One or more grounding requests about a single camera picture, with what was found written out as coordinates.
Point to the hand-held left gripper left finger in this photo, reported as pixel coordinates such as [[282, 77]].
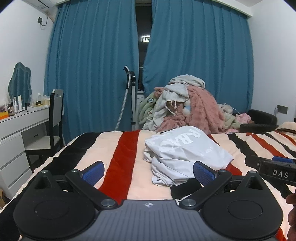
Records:
[[93, 172]]

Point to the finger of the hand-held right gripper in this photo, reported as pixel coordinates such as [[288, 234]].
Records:
[[282, 159], [253, 161]]

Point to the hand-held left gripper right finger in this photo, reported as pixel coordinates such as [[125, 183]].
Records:
[[201, 172]]

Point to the white t-shirt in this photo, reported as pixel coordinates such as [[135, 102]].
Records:
[[185, 148]]

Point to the cream fluffy clothes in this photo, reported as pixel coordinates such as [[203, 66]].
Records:
[[227, 115]]

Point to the person's right hand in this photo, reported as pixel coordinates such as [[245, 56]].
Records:
[[292, 204]]

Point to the striped blanket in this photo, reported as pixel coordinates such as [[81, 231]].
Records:
[[129, 157]]

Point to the black armchair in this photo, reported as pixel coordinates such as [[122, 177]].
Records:
[[261, 118]]

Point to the pink garment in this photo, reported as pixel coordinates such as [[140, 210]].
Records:
[[244, 117]]

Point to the pink fluffy blanket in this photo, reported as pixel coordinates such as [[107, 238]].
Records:
[[203, 109]]

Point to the white and blue plush toy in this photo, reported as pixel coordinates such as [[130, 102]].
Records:
[[186, 109]]

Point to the black chair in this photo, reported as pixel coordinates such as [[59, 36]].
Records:
[[56, 102]]

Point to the green patterned blanket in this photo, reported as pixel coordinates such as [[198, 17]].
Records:
[[146, 106]]

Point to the white dresser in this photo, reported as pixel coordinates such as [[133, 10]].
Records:
[[13, 143]]

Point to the grey hoodie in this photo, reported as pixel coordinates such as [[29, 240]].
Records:
[[171, 92]]

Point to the beige garment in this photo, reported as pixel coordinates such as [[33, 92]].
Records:
[[187, 80]]

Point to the row of cosmetic bottles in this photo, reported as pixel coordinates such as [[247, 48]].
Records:
[[19, 102]]

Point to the blue curtain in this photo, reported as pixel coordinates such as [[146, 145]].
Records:
[[196, 46], [92, 69]]

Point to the garment steamer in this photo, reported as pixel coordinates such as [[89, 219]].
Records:
[[133, 76]]

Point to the orange box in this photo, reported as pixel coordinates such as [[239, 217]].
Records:
[[4, 115]]

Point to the wavy mirror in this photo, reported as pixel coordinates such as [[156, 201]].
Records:
[[19, 81]]

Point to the dark window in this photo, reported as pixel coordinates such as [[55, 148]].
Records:
[[143, 20]]

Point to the dark wall socket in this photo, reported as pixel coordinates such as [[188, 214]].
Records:
[[40, 20]]

